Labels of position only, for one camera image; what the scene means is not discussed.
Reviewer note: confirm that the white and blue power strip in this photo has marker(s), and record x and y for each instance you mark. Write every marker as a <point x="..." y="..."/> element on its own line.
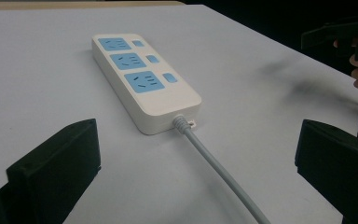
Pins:
<point x="146" y="87"/>

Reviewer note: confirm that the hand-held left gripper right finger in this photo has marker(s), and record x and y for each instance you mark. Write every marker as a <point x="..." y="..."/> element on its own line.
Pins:
<point x="341" y="165"/>

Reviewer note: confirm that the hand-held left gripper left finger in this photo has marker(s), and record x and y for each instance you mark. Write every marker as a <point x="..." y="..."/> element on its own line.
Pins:
<point x="56" y="174"/>

